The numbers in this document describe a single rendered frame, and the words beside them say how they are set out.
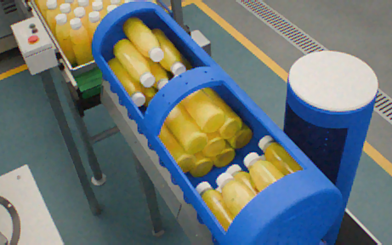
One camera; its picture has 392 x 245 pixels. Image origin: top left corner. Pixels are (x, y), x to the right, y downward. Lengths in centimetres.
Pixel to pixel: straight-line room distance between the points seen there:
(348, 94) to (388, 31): 218
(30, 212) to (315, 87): 89
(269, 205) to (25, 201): 64
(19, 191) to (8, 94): 206
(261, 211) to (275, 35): 257
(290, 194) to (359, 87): 63
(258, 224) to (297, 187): 11
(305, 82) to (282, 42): 190
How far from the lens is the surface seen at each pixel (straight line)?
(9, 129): 311
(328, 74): 156
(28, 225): 126
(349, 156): 164
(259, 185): 112
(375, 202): 256
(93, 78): 181
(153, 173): 150
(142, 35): 148
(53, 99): 194
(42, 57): 172
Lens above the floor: 203
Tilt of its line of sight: 45 degrees down
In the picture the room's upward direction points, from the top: 5 degrees counter-clockwise
